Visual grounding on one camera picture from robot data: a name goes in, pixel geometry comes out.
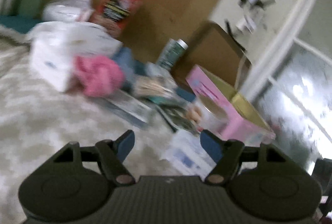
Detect white instant noodle cup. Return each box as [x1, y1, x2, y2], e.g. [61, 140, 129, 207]
[185, 95, 228, 134]

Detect clear plastic bag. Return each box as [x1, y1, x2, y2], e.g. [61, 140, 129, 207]
[42, 0, 95, 22]

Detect pile of magazines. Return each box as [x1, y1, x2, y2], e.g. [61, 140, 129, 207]
[106, 63, 197, 134]

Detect white cardboard box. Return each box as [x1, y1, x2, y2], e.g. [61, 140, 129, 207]
[26, 21, 122, 92]

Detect red snack bag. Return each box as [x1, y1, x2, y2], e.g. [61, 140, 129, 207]
[90, 0, 143, 38]

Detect white tissue pack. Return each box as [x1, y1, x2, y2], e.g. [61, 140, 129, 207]
[160, 129, 216, 179]

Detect pink soft cloth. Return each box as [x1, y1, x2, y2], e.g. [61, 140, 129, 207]
[74, 55, 126, 97]

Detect blue cloth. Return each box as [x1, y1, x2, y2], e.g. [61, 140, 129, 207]
[111, 47, 146, 93]

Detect pink cardboard box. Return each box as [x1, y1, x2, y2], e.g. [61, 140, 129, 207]
[186, 65, 276, 146]

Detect green patterned canister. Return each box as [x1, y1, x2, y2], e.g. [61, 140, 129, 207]
[156, 39, 188, 70]

